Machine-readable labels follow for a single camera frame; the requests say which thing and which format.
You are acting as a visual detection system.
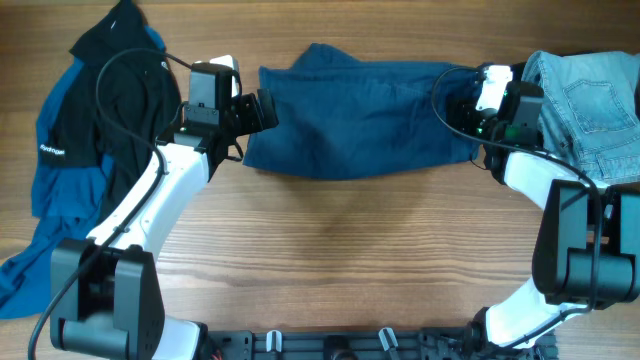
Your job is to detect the black folded garment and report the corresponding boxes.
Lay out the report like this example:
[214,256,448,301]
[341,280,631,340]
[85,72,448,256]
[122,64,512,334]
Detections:
[510,51,626,80]

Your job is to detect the blue t-shirt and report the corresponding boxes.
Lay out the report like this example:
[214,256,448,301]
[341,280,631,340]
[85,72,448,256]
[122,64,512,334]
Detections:
[1,20,181,319]

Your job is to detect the light blue denim jeans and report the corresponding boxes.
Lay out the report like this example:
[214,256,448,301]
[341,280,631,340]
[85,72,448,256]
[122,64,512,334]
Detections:
[521,51,639,185]

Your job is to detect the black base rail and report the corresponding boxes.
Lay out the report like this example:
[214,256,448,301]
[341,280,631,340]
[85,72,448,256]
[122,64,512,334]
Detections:
[209,327,559,360]

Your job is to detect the navy blue shorts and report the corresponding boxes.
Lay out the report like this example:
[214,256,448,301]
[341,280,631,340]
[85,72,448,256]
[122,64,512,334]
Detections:
[244,43,477,180]

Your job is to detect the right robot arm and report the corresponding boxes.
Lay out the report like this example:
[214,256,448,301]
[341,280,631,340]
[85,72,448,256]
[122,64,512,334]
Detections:
[442,80,639,356]

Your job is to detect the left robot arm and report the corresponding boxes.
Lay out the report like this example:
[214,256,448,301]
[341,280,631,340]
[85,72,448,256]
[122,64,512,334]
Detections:
[38,55,278,359]

